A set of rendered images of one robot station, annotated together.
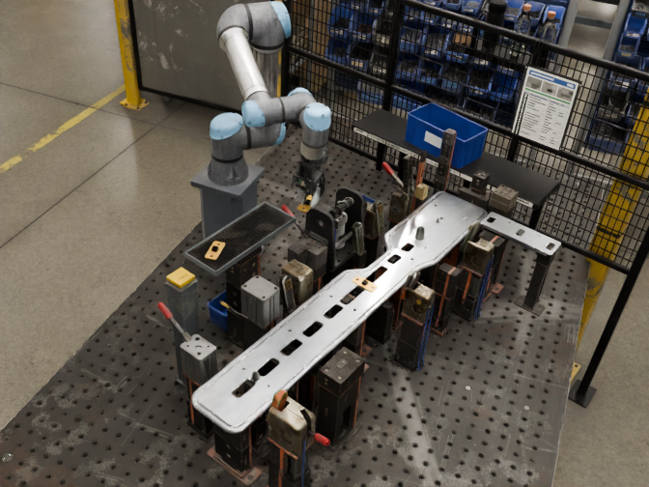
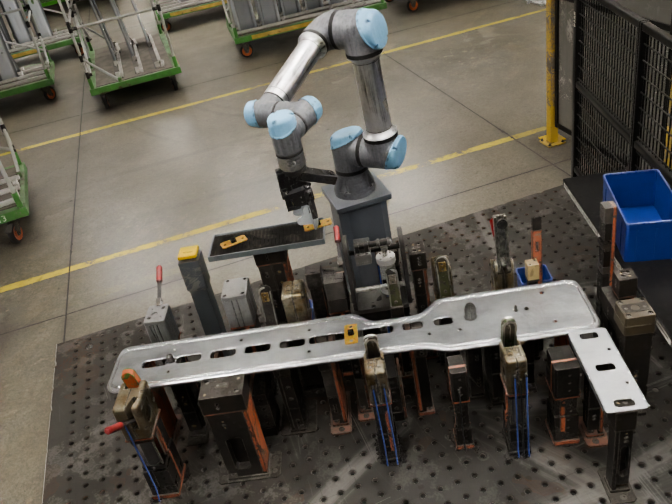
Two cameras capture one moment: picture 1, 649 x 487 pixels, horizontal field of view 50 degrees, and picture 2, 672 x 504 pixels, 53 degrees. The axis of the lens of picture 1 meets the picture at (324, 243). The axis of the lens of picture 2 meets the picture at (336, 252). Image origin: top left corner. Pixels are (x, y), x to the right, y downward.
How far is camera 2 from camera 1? 1.76 m
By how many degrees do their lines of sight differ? 48
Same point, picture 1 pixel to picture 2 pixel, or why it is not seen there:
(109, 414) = not seen: hidden behind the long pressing
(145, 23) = (565, 58)
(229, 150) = (339, 162)
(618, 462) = not seen: outside the picture
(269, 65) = (362, 77)
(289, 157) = (540, 208)
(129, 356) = not seen: hidden behind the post
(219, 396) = (135, 359)
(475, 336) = (494, 474)
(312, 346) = (236, 361)
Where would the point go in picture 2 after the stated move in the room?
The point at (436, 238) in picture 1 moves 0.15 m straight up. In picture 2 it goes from (487, 325) to (484, 281)
